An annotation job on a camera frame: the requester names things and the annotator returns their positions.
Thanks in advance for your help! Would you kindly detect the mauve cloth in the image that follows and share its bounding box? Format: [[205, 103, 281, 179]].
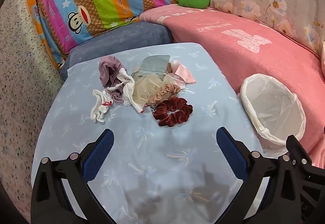
[[99, 56, 127, 104]]

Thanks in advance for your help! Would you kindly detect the white bag lined trash bin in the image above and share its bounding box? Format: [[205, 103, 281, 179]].
[[240, 73, 307, 159]]

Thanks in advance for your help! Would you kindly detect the pink cloth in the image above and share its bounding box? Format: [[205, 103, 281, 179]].
[[166, 65, 197, 87]]

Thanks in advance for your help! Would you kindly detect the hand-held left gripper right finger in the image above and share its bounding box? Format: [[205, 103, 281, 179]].
[[216, 127, 296, 224]]

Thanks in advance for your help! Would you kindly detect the white sock red stitching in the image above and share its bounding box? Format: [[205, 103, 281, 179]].
[[91, 88, 115, 123], [119, 68, 146, 114]]

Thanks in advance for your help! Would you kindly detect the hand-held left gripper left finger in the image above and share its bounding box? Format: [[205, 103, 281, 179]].
[[30, 128, 115, 224]]

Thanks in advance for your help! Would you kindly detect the dark red velvet scrunchie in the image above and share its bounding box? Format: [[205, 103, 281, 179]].
[[153, 97, 193, 127]]

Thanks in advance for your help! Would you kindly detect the pink blanket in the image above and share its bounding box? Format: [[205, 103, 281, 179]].
[[139, 4, 325, 169]]

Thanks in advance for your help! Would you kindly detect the pink satin scrunchie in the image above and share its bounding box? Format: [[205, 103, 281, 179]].
[[148, 83, 181, 105]]

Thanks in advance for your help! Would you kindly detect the blue-grey cushion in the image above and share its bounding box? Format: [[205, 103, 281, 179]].
[[60, 21, 173, 80]]

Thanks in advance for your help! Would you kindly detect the grey fabric pouch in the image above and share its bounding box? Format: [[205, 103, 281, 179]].
[[139, 55, 170, 79]]

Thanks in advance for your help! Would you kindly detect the sheer beige organza bag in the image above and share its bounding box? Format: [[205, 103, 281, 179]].
[[132, 75, 165, 106]]

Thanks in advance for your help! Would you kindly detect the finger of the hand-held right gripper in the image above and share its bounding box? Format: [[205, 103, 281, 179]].
[[286, 135, 312, 165]]

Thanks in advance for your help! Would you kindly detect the light blue palm print tablecloth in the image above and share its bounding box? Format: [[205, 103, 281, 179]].
[[30, 43, 270, 224]]

